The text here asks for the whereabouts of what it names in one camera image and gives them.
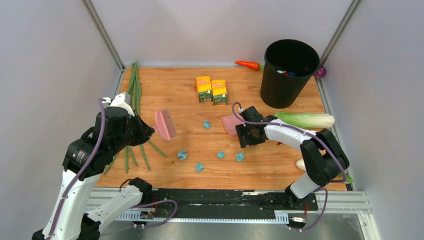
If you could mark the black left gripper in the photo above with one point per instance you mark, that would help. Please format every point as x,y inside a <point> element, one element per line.
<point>146,131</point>

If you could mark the blue paper scrap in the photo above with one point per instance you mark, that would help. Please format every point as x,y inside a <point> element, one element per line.
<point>239,157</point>
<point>182,155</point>
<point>206,124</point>
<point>199,167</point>
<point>221,155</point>

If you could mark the orange carrot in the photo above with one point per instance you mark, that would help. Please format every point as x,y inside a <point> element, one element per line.
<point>250,65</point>

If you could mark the purple round onion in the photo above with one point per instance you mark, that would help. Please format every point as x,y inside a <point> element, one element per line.
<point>321,72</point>

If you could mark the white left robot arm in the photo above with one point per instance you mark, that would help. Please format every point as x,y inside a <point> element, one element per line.
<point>116,126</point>

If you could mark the yellow green carton box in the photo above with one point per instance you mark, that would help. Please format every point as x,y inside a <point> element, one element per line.
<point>219,92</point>
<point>204,89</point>

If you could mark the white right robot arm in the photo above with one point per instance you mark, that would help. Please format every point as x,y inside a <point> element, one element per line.
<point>323,157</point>

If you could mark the pink hand brush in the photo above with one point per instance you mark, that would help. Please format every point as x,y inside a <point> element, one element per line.
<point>164,125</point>

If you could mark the black trash bin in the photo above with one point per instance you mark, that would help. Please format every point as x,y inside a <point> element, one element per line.
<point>288,66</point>

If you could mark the pink plastic dustpan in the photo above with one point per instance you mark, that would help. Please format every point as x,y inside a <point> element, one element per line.
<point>230,122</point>

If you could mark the white radish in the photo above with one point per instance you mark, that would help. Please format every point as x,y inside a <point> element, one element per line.
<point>301,164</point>

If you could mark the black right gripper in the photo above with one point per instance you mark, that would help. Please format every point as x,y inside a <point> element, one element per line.
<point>241,130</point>

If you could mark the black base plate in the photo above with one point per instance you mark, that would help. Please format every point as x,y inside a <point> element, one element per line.
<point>223,204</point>

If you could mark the green white napa cabbage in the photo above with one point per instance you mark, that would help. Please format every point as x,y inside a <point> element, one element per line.
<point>307,120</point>

